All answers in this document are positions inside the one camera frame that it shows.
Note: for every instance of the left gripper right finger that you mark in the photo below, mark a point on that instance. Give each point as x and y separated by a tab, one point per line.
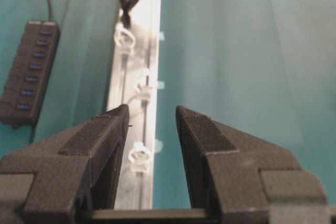
245	179

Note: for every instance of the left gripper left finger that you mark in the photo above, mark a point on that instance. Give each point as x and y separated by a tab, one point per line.
50	180

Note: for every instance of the black USB hub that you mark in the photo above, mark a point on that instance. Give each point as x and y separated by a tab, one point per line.
26	85

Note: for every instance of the white ring clip right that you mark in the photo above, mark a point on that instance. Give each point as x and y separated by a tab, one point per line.
123	38

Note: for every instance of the white ring clip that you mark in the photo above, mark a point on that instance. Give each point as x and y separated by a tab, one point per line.
140	158
143	87
123	38

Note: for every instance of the white ring clip left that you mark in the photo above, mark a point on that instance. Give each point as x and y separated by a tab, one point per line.
140	158

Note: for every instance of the aluminium slotted rail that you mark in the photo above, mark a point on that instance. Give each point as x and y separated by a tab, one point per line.
134	83

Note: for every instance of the white ring clip middle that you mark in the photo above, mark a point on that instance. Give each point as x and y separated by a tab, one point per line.
143	87

